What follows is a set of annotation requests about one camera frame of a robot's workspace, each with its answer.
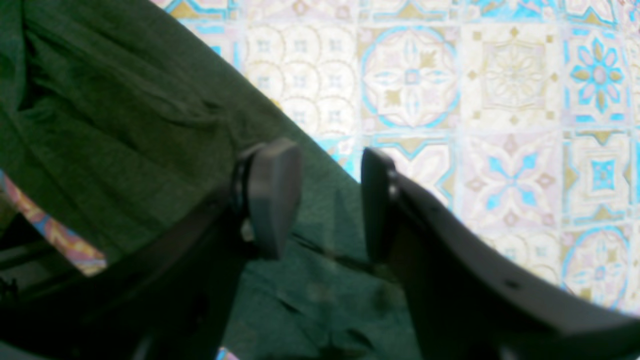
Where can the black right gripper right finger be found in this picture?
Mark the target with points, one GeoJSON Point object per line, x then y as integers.
{"type": "Point", "coordinates": [467, 301]}

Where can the patterned tile tablecloth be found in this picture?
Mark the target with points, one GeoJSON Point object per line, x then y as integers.
{"type": "Point", "coordinates": [520, 116]}

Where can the dark green long-sleeve shirt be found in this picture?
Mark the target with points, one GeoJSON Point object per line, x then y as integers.
{"type": "Point", "coordinates": [116, 120]}

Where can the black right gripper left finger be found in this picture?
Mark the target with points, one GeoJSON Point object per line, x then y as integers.
{"type": "Point", "coordinates": [170, 300]}

